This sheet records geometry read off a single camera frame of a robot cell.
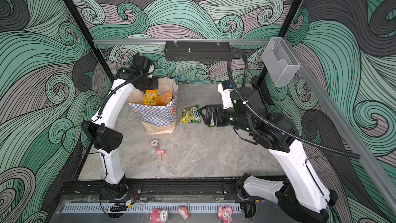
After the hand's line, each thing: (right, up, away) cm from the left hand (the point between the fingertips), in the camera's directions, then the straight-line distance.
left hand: (156, 83), depth 83 cm
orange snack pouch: (+1, -9, +17) cm, 19 cm away
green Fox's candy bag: (+19, -19, +16) cm, 31 cm away
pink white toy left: (+6, -57, -21) cm, 61 cm away
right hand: (+27, -13, -27) cm, 40 cm away
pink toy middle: (+17, -57, -19) cm, 62 cm away
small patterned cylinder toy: (-2, -33, +1) cm, 33 cm away
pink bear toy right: (+34, -58, -18) cm, 70 cm away
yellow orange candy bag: (-3, -8, -3) cm, 9 cm away
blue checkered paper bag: (0, -20, +2) cm, 21 cm away
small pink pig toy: (+2, -39, +1) cm, 39 cm away
